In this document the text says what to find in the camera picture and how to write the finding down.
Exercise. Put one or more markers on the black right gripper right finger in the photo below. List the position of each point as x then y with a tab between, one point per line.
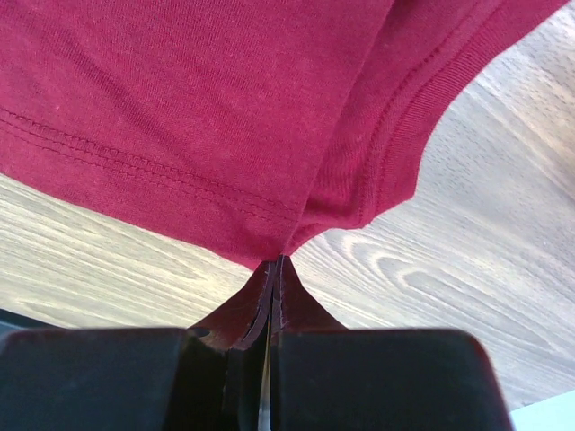
326	377

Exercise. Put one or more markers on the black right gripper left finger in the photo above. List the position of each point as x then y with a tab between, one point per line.
205	377

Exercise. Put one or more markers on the dark red t shirt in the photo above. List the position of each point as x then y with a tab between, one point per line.
244	127

